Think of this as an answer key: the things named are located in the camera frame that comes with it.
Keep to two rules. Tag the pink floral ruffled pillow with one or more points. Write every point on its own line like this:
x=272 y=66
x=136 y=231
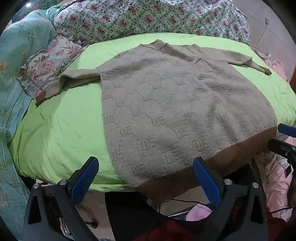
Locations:
x=46 y=62

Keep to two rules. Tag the beige knit sweater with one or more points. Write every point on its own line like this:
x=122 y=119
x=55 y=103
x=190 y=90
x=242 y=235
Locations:
x=173 y=104

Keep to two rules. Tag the light green blanket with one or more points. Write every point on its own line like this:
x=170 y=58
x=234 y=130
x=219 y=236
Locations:
x=64 y=129

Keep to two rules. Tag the pink printed bed sheet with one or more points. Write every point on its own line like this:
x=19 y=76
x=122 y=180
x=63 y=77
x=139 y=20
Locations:
x=277 y=183

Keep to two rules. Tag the dark cloth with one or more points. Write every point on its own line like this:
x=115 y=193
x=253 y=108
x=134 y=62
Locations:
x=129 y=215

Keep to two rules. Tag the small pink cloth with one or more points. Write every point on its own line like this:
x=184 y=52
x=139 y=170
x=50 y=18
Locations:
x=198 y=212

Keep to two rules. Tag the white quilt with red flowers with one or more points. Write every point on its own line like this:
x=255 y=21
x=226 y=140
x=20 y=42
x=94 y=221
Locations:
x=138 y=16

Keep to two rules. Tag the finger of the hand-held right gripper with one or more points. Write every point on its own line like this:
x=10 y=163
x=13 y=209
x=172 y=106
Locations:
x=282 y=147
x=286 y=129

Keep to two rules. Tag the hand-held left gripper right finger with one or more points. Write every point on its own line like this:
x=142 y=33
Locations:
x=205 y=180

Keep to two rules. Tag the teal floral quilt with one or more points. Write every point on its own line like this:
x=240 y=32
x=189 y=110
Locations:
x=18 y=46

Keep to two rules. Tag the person's dark red sweater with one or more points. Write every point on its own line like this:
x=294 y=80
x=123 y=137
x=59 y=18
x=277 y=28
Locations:
x=175 y=229

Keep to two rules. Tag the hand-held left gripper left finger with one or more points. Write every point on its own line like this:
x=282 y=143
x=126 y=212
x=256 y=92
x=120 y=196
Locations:
x=84 y=180

